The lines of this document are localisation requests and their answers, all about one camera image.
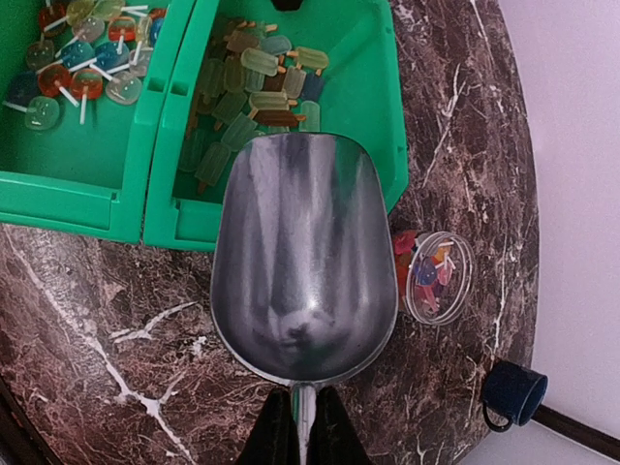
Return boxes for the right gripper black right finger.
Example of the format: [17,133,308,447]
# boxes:
[308,387,372,465]

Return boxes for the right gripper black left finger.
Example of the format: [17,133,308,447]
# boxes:
[235,388,300,465]

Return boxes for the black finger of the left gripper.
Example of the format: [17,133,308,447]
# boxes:
[271,0,303,11]

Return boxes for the silver metal scoop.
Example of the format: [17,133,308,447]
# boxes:
[210,132,398,459]

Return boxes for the green three-compartment candy bin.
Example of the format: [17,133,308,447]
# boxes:
[1,1,409,251]

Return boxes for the yellow-green gummy candies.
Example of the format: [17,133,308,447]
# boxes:
[177,16,329,196]

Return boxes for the lollipop candies pile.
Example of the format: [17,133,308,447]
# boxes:
[1,1,169,131]

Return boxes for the dark blue mug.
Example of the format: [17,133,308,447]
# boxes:
[481,360,548,433]

